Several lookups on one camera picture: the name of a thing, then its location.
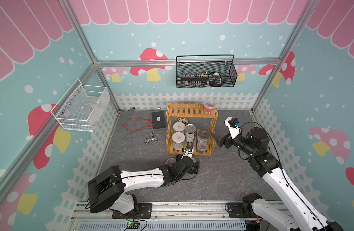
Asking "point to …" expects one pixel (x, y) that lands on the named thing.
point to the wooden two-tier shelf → (195, 113)
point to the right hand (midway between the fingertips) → (219, 126)
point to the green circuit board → (132, 224)
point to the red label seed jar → (209, 106)
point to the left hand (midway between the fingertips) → (192, 160)
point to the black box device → (158, 118)
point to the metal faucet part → (151, 137)
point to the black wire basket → (205, 71)
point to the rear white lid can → (179, 126)
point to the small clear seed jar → (201, 146)
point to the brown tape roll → (183, 120)
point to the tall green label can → (190, 130)
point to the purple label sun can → (203, 135)
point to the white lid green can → (178, 138)
